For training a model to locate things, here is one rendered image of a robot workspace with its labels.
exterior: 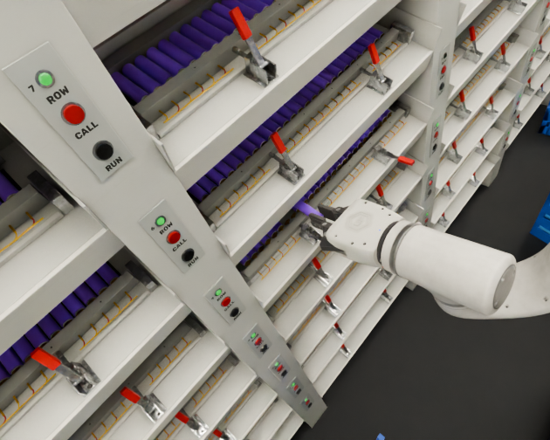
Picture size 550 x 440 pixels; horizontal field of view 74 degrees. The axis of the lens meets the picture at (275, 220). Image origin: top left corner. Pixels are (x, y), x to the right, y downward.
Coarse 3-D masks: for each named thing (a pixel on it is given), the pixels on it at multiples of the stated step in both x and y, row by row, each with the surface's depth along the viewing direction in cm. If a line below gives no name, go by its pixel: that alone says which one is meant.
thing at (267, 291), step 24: (408, 96) 89; (408, 120) 91; (408, 144) 88; (360, 168) 86; (384, 168) 85; (360, 192) 83; (288, 216) 81; (240, 264) 76; (288, 264) 76; (264, 288) 73
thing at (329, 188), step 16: (400, 112) 90; (384, 128) 88; (400, 128) 89; (368, 144) 86; (384, 144) 87; (352, 160) 84; (336, 176) 82; (320, 192) 80; (288, 224) 77; (272, 240) 76; (272, 256) 76; (256, 272) 74
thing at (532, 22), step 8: (544, 0) 116; (536, 8) 119; (528, 16) 122; (536, 16) 120; (520, 24) 125; (528, 24) 123; (536, 24) 122; (544, 24) 128; (536, 32) 126; (536, 40) 130; (536, 48) 135; (528, 56) 131; (520, 64) 134; (512, 72) 138; (520, 72) 136; (528, 72) 142; (520, 80) 138; (520, 88) 144; (520, 96) 149; (512, 104) 146; (504, 112) 151; (512, 120) 158; (504, 136) 159; (496, 144) 164; (496, 152) 167; (504, 152) 174; (496, 168) 178; (488, 176) 179; (488, 184) 183
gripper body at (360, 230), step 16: (352, 208) 63; (368, 208) 62; (384, 208) 61; (336, 224) 62; (352, 224) 61; (368, 224) 59; (384, 224) 58; (336, 240) 60; (352, 240) 58; (368, 240) 57; (384, 240) 56; (352, 256) 60; (368, 256) 56
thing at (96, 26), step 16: (64, 0) 28; (80, 0) 29; (96, 0) 30; (112, 0) 31; (128, 0) 32; (144, 0) 33; (160, 0) 34; (80, 16) 30; (96, 16) 31; (112, 16) 32; (128, 16) 33; (96, 32) 32; (112, 32) 33
